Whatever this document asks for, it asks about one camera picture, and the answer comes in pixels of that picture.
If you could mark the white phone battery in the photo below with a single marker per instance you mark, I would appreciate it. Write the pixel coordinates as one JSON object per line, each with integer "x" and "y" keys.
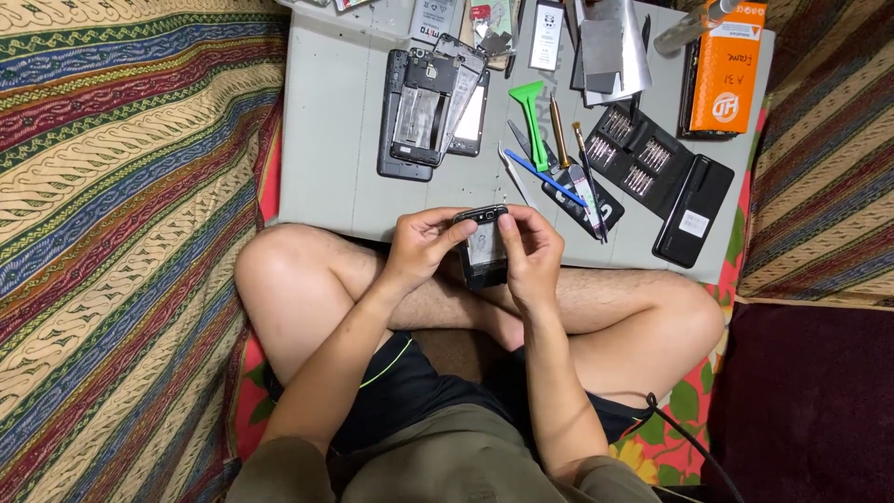
{"x": 546, "y": 38}

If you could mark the black phone back cover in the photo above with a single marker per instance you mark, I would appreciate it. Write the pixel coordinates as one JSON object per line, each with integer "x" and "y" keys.
{"x": 386, "y": 140}

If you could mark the black phone middle frame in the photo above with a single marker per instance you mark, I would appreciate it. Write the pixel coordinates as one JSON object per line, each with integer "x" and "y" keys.
{"x": 419, "y": 119}

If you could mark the olive shirt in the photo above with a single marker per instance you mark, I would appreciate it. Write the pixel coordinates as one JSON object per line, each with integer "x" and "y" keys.
{"x": 447, "y": 461}

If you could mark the red floral cloth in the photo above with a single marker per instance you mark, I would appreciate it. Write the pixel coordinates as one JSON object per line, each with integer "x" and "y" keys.
{"x": 670, "y": 433}

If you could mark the dark maroon cushion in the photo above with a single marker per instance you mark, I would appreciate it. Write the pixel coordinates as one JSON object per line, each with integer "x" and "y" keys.
{"x": 810, "y": 405}

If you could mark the silver tweezers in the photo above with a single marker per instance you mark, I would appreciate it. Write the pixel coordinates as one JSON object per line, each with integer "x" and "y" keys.
{"x": 515, "y": 174}

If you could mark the striped batik cloth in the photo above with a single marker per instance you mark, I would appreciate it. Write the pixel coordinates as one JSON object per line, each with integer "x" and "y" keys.
{"x": 126, "y": 244}
{"x": 831, "y": 161}

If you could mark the thin dark screwdriver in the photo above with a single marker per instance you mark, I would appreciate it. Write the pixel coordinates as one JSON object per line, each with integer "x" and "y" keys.
{"x": 589, "y": 181}

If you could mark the black packet with white print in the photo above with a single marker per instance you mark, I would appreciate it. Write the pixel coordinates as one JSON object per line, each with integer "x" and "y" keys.
{"x": 607, "y": 209}

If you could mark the person's left hand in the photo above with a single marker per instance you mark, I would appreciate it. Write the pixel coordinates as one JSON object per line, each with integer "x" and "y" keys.
{"x": 412, "y": 255}

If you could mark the small black phone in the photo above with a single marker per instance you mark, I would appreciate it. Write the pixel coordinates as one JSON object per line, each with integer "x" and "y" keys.
{"x": 485, "y": 258}

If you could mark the black screwdriver bit case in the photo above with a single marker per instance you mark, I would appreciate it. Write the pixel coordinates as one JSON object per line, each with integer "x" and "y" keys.
{"x": 670, "y": 181}

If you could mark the black tweezers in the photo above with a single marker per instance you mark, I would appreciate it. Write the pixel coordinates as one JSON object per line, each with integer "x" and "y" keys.
{"x": 522, "y": 140}

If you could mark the green plastic pry tool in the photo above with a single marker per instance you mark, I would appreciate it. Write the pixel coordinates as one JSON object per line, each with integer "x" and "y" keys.
{"x": 534, "y": 126}

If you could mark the person's right hand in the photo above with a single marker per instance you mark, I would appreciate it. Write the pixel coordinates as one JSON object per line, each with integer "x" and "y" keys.
{"x": 534, "y": 262}

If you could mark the black phone under box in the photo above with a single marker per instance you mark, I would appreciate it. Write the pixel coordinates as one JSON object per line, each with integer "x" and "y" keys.
{"x": 686, "y": 91}

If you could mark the small parts packet red label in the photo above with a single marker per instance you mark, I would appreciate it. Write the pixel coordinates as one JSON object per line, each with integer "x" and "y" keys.
{"x": 489, "y": 21}

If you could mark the blue plastic spudger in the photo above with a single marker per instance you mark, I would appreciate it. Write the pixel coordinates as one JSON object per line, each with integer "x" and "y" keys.
{"x": 545, "y": 178}

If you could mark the person's leg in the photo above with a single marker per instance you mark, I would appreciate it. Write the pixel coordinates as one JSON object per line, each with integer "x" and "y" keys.
{"x": 307, "y": 279}
{"x": 628, "y": 314}

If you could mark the grey work mat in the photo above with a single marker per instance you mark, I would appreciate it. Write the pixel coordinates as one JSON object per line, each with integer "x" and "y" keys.
{"x": 335, "y": 140}

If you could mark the clear glass bottle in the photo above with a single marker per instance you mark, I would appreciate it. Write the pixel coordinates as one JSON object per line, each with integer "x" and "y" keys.
{"x": 688, "y": 28}

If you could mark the black shorts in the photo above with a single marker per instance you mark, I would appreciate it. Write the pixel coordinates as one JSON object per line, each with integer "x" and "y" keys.
{"x": 412, "y": 391}

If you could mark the orange cardboard box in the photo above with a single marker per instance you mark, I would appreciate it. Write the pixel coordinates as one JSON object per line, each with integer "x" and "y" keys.
{"x": 730, "y": 70}

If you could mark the person's right leg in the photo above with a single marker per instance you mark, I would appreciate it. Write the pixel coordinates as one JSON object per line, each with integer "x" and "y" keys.
{"x": 628, "y": 314}

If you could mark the grey metal sheets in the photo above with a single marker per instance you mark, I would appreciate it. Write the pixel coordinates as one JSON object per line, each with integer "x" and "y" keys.
{"x": 614, "y": 56}

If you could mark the silver phone frame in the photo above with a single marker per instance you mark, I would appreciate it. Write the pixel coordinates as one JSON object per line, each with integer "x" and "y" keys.
{"x": 464, "y": 84}

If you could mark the person's left leg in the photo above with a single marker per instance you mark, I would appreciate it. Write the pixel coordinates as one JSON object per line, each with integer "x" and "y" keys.
{"x": 307, "y": 279}

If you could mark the clear plastic container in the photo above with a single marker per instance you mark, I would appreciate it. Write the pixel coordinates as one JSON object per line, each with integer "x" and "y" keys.
{"x": 363, "y": 14}

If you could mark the white battery packet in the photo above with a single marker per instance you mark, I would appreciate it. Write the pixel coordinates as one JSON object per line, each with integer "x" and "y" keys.
{"x": 433, "y": 21}

